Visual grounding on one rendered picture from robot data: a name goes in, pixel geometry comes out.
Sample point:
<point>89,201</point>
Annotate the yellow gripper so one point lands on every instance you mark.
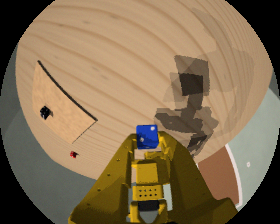
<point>192,201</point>

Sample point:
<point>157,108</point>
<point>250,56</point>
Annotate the red die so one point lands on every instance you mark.
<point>73,154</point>

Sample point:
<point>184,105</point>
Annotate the black die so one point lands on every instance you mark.
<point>44,112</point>

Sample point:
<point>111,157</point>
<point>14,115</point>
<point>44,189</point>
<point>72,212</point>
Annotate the blue die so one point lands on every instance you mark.
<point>147,136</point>

